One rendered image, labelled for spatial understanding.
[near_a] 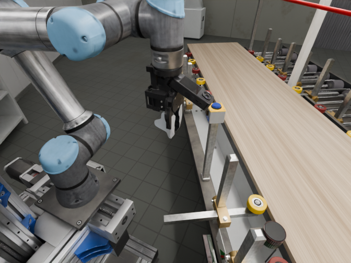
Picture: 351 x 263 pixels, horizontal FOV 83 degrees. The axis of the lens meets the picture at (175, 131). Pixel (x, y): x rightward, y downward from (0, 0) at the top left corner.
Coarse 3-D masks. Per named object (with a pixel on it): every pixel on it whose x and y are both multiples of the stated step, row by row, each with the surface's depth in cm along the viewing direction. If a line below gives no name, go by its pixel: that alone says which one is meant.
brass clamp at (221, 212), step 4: (216, 196) 95; (212, 200) 95; (216, 204) 92; (216, 208) 90; (220, 208) 90; (224, 208) 90; (220, 212) 89; (224, 212) 89; (220, 216) 87; (228, 216) 87; (220, 220) 86; (228, 220) 86; (220, 224) 86; (224, 224) 86; (228, 224) 87
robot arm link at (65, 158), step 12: (48, 144) 63; (60, 144) 63; (72, 144) 62; (84, 144) 67; (48, 156) 59; (60, 156) 59; (72, 156) 61; (84, 156) 66; (48, 168) 59; (60, 168) 60; (72, 168) 62; (84, 168) 68; (60, 180) 63; (72, 180) 64
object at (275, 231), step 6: (270, 222) 58; (264, 228) 56; (270, 228) 56; (276, 228) 56; (282, 228) 56; (270, 234) 55; (276, 234) 55; (282, 234) 55; (276, 240) 54; (282, 240) 54
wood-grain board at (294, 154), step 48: (192, 48) 256; (240, 48) 256; (240, 96) 160; (288, 96) 160; (240, 144) 116; (288, 144) 116; (336, 144) 116; (288, 192) 91; (336, 192) 91; (288, 240) 75; (336, 240) 75
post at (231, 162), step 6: (228, 156) 72; (234, 156) 71; (228, 162) 72; (234, 162) 71; (228, 168) 73; (234, 168) 73; (222, 174) 80; (228, 174) 75; (234, 174) 76; (222, 180) 81; (228, 180) 78; (222, 186) 81; (228, 186) 81; (222, 192) 83; (228, 192) 83; (216, 198) 92; (222, 198) 86; (222, 204) 89
